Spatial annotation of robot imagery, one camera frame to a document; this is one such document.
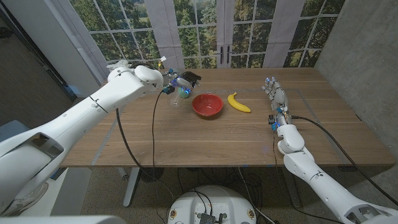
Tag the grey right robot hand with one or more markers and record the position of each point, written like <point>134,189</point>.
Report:
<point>278,96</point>

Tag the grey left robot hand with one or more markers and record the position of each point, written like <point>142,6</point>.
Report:
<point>182,81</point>

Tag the clear spray bottle black trigger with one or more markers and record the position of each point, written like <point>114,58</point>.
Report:
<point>191,76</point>

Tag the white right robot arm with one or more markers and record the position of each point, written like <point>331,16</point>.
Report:
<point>311,174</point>

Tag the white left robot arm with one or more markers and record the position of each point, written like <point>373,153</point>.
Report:
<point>77,115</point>

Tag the red bowl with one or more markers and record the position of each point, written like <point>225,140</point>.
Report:
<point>207,104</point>

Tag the yellow toy banana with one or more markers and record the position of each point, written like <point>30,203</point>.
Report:
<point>237,105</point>

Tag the printed window backdrop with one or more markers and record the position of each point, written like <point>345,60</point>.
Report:
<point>199,31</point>

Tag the white tissue box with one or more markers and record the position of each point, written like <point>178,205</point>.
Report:
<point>119,64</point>

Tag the black round floor fan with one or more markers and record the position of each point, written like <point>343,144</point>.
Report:
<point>155,174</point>

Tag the grey table leg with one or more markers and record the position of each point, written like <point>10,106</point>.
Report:
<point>292,193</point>

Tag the white table leg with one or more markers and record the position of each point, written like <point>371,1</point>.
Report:
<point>130,186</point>

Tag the white robot torso base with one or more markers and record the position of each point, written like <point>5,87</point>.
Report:
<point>214,199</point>

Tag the white floor platform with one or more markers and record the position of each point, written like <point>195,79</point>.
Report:
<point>49,202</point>

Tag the grey sneaker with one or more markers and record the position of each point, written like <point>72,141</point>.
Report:
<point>34,196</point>

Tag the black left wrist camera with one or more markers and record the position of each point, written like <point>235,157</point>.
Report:
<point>168,90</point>

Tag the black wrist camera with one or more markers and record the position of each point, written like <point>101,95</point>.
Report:
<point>168,90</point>
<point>272,119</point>

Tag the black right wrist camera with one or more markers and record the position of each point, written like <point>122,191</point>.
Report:
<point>272,119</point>

